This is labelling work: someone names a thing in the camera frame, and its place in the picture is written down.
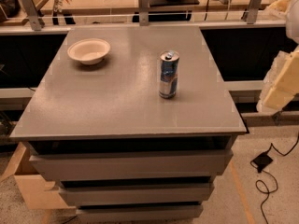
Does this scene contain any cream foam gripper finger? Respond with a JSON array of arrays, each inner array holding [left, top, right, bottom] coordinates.
[[263, 51, 299, 110]]

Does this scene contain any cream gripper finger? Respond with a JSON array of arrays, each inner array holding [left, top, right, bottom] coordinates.
[[268, 0, 291, 14]]

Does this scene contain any blue silver redbull can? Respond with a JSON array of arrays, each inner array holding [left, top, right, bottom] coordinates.
[[159, 50, 179, 99]]

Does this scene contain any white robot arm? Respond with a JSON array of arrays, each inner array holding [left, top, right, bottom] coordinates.
[[263, 0, 299, 110]]

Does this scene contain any grey drawer cabinet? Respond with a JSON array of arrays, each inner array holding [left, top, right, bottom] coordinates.
[[11, 26, 246, 224]]

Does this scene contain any white paper bowl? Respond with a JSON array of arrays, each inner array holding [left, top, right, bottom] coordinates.
[[67, 38, 110, 65]]

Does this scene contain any cardboard box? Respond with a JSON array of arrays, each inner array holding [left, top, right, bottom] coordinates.
[[0, 143, 73, 224]]

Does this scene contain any right metal bracket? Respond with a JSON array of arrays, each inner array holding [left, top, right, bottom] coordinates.
[[242, 0, 262, 24]]

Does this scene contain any metal bracket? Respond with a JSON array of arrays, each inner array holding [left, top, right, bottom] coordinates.
[[138, 0, 149, 26], [242, 0, 262, 24], [21, 0, 42, 31]]

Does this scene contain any black power adapter with cable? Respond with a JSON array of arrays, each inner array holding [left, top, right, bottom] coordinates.
[[249, 134, 299, 224]]

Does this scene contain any middle metal bracket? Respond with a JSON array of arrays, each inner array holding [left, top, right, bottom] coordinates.
[[138, 0, 149, 26]]

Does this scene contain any left metal bracket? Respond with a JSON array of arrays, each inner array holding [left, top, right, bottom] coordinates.
[[21, 0, 42, 31]]

